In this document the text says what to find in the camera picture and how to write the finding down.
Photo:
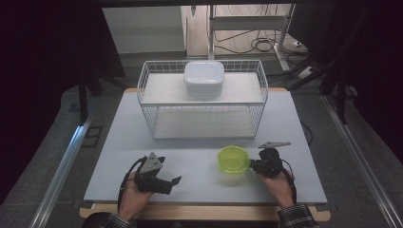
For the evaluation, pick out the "white power strip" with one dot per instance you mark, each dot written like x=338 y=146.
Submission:
x=306 y=72

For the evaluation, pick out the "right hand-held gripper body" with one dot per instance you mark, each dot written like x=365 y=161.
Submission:
x=269 y=163

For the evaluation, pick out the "green round plastic container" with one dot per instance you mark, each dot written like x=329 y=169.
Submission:
x=233 y=160

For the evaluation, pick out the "person's right hand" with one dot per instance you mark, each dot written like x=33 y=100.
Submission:
x=278 y=190

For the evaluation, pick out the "white metal desk frame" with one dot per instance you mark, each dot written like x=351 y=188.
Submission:
x=247 y=22

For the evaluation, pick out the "grey cabinet panel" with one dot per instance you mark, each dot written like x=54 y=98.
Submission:
x=144 y=30

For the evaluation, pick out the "white lidded plastic container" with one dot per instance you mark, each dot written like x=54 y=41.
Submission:
x=204 y=77

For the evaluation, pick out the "black metal stand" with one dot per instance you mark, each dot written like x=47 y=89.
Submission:
x=84 y=98

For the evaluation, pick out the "person's left hand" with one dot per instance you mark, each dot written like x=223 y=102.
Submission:
x=134 y=199

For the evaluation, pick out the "aluminium floor rail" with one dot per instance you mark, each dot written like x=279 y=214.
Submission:
x=60 y=174
x=364 y=158

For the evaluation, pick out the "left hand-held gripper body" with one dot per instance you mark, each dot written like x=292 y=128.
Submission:
x=150 y=177

